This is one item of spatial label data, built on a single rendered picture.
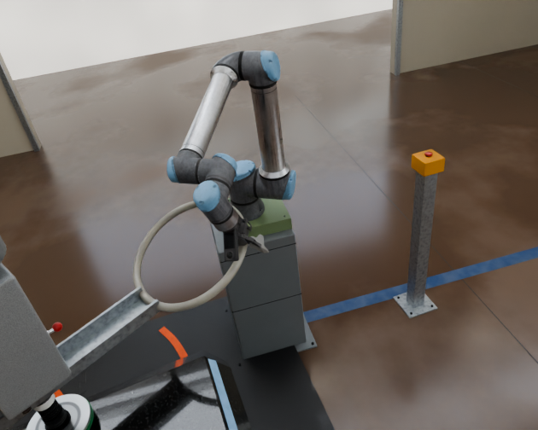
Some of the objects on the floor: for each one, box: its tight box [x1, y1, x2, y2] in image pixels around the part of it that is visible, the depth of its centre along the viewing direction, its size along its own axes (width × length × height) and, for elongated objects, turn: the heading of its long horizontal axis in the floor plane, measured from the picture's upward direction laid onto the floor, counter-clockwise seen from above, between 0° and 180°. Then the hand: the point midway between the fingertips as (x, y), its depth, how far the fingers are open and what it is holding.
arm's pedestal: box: [209, 221, 317, 366], centre depth 270 cm, size 50×50×85 cm
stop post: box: [393, 149, 445, 318], centre depth 266 cm, size 20×20×109 cm
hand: (249, 255), depth 170 cm, fingers open, 14 cm apart
